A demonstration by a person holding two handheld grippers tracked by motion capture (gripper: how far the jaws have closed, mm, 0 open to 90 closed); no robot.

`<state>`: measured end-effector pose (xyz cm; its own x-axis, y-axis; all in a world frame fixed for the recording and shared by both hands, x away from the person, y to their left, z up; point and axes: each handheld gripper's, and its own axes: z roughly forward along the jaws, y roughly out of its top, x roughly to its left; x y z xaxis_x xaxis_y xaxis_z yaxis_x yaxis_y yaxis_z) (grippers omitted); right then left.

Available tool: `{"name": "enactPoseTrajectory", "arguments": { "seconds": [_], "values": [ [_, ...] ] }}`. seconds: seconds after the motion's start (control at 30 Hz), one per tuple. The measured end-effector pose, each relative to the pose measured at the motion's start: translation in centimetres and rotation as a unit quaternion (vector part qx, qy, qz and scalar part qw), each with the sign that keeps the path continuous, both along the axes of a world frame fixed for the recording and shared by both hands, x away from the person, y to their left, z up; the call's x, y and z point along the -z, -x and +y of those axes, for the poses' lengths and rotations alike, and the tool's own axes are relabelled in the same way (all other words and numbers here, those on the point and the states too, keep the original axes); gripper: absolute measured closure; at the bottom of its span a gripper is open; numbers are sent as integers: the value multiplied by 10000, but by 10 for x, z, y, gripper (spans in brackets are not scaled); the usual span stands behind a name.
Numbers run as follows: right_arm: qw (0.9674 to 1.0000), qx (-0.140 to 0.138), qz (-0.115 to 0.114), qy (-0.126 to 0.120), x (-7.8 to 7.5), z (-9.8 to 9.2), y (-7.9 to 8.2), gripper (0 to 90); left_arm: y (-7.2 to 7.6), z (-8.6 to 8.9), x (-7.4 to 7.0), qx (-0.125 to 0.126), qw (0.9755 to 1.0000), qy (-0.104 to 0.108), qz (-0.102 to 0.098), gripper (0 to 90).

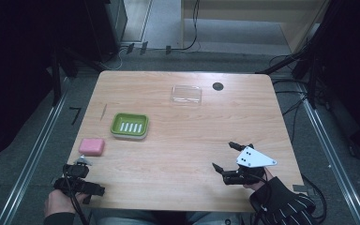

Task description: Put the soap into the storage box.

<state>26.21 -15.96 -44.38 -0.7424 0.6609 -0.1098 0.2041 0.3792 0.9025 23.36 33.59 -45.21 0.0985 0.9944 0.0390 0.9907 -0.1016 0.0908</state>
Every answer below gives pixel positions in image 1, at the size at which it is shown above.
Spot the thin wooden stick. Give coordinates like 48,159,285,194
99,103,108,122

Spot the clear plastic lid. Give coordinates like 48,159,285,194
169,84,203,107

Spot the black cabinet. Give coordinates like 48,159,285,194
83,0,128,63

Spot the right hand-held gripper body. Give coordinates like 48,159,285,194
223,145,278,186

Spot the black hanging cable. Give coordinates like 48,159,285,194
172,0,202,53

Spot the pink soap bar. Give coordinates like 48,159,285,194
78,137,106,157

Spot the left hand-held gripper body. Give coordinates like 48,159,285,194
53,155,98,199

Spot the green soap dish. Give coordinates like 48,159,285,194
110,112,150,141

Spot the white floor cable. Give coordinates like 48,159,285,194
101,46,129,71

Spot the black metal stand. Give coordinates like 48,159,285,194
50,46,107,107
255,0,360,111

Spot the person's left hand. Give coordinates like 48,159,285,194
44,188,89,218

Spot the light wooden shelf unit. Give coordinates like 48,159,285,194
180,0,332,53

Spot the metal floor rail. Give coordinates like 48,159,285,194
0,78,71,225
299,83,360,225

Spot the black floor tape mark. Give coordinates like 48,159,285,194
68,106,83,127

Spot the black floor cable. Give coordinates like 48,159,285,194
268,54,313,144

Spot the person's right hand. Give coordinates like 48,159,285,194
243,168,319,225

